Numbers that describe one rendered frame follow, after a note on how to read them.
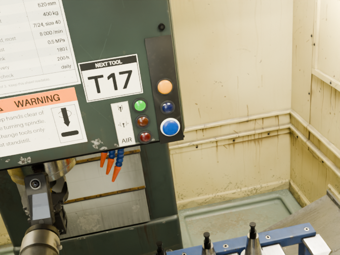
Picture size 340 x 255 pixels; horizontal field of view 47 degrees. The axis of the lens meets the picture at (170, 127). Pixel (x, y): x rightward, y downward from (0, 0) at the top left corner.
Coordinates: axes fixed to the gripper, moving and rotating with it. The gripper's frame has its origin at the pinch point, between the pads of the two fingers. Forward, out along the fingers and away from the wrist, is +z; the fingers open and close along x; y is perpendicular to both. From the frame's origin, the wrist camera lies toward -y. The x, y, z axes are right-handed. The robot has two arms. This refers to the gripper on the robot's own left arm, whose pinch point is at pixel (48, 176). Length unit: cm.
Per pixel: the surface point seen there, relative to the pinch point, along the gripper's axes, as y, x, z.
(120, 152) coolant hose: -5.8, 18.7, -4.4
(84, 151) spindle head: -17.7, 13.3, -20.7
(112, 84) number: -29.4, 20.5, -20.3
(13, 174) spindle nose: -6.6, -5.3, -6.7
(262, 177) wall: 78, 86, 77
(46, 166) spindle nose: -8.1, 2.5, -8.3
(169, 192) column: 47, 32, 43
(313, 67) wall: 10, 99, 57
